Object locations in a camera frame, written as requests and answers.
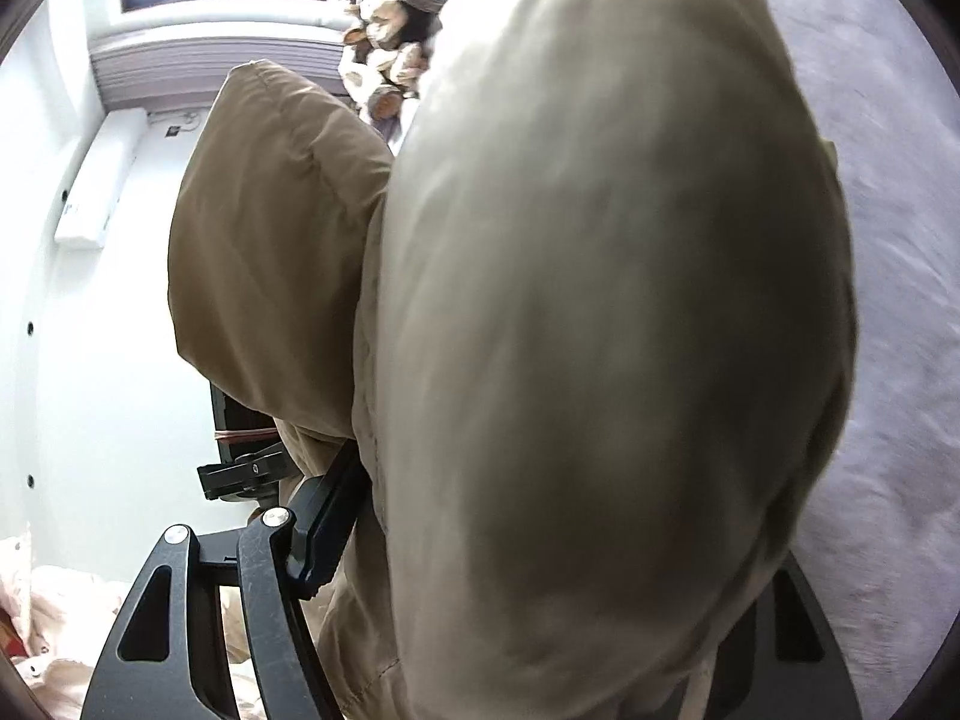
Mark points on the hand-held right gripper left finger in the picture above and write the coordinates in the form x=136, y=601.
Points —
x=322, y=525

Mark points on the pink bedding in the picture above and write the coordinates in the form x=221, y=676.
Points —
x=90, y=615

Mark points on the brown plush toy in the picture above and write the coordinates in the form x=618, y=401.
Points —
x=390, y=37

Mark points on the beige quilted jacket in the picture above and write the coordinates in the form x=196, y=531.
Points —
x=600, y=315

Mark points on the bed with pale sheet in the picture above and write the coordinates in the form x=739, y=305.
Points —
x=885, y=165

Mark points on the white wall unit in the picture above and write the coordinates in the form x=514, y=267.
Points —
x=101, y=180

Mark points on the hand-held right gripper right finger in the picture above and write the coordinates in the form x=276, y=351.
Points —
x=829, y=682

